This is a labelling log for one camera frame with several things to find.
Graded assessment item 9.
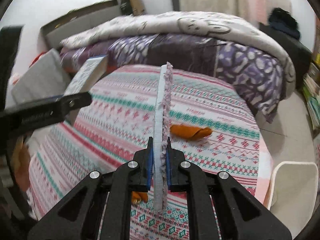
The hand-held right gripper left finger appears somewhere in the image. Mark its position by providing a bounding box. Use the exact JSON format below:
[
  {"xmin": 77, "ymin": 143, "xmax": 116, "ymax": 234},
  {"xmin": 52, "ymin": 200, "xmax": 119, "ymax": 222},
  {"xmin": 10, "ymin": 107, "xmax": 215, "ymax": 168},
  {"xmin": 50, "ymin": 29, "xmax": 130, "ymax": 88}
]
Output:
[{"xmin": 27, "ymin": 136, "xmax": 154, "ymax": 240}]

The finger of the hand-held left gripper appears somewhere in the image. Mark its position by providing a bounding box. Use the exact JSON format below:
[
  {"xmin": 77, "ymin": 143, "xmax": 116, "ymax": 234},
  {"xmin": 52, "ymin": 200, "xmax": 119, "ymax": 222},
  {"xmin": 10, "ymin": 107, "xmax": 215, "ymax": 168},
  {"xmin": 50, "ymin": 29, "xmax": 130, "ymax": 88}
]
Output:
[{"xmin": 0, "ymin": 92, "xmax": 92, "ymax": 140}]

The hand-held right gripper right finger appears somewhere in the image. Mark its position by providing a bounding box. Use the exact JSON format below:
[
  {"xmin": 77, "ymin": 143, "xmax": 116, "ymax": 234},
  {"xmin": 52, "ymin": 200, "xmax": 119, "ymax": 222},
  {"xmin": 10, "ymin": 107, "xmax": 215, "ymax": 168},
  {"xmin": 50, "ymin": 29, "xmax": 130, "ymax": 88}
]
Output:
[{"xmin": 165, "ymin": 136, "xmax": 292, "ymax": 240}]

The grey pad with pink fleece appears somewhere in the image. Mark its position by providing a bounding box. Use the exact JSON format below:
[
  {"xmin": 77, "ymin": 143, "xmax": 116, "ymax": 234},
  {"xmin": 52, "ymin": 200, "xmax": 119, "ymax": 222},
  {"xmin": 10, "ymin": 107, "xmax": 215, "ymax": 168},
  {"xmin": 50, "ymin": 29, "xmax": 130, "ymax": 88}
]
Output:
[{"xmin": 153, "ymin": 61, "xmax": 173, "ymax": 212}]

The small white carton box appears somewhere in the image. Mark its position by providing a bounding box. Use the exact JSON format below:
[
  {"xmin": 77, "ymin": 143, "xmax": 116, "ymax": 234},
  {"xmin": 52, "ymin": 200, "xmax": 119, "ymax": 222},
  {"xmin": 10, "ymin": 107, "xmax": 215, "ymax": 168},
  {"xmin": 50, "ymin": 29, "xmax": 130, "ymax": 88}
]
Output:
[{"xmin": 64, "ymin": 55, "xmax": 108, "ymax": 98}]

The white plastic bin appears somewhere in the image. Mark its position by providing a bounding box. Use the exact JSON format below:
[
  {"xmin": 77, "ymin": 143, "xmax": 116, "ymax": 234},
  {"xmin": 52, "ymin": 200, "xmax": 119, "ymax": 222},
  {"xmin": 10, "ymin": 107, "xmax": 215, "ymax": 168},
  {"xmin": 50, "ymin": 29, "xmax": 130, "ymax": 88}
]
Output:
[{"xmin": 269, "ymin": 162, "xmax": 318, "ymax": 212}]

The grey pillow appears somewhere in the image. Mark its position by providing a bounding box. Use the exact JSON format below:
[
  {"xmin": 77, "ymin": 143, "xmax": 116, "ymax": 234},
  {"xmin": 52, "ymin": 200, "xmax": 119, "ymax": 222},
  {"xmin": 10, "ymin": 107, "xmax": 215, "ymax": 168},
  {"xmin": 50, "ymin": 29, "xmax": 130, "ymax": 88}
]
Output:
[{"xmin": 11, "ymin": 49, "xmax": 72, "ymax": 104}]

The orange peel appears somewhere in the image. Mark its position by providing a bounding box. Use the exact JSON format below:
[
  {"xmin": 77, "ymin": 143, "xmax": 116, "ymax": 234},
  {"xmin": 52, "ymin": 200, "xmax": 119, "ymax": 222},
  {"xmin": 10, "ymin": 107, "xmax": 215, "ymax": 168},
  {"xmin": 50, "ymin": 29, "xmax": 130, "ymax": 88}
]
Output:
[
  {"xmin": 170, "ymin": 124, "xmax": 212, "ymax": 140},
  {"xmin": 131, "ymin": 191, "xmax": 147, "ymax": 203}
]

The pink patterned bed sheet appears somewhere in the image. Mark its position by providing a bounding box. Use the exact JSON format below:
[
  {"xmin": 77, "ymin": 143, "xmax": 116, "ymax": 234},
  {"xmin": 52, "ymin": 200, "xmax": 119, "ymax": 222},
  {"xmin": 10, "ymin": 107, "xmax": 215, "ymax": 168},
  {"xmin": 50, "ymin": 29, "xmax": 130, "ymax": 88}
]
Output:
[{"xmin": 26, "ymin": 64, "xmax": 273, "ymax": 240}]

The grey bed headboard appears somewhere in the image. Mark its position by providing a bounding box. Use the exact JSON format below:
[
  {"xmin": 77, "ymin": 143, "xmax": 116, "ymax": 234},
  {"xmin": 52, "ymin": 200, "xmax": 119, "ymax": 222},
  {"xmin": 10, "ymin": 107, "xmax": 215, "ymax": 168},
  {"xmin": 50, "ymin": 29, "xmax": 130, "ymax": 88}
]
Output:
[{"xmin": 40, "ymin": 0, "xmax": 123, "ymax": 52}]

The purple patterned quilt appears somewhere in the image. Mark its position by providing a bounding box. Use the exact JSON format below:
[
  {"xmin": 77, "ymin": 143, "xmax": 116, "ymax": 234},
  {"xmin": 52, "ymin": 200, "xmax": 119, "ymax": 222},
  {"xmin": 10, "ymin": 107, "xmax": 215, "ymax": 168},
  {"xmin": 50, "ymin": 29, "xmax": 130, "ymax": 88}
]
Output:
[{"xmin": 60, "ymin": 34, "xmax": 285, "ymax": 123}]

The grey cartoon print blanket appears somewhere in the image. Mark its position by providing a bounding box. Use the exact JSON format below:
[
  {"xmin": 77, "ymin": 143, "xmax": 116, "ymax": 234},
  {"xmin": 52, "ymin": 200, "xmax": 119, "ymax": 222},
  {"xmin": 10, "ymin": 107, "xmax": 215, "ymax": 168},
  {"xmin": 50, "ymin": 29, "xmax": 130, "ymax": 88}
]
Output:
[{"xmin": 61, "ymin": 11, "xmax": 297, "ymax": 98}]

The row of upright books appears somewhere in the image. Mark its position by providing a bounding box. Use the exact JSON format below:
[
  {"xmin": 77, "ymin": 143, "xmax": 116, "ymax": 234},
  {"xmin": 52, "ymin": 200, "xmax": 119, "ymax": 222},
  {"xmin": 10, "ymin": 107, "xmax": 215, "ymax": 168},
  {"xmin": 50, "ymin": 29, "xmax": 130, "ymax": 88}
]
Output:
[{"xmin": 301, "ymin": 57, "xmax": 320, "ymax": 130}]

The black storage bench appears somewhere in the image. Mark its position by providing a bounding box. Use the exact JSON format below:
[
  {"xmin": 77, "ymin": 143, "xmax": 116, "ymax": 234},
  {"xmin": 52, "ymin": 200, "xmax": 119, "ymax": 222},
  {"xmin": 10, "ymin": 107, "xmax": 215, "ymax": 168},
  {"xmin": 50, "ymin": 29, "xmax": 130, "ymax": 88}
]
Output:
[{"xmin": 259, "ymin": 22, "xmax": 314, "ymax": 63}]

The black bag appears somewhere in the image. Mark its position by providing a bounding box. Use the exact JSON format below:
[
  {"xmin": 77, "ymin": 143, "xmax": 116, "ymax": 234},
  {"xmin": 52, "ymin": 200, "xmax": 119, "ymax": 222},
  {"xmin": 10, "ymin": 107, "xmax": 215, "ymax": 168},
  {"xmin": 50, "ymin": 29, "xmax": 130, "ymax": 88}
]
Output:
[{"xmin": 269, "ymin": 7, "xmax": 300, "ymax": 39}]

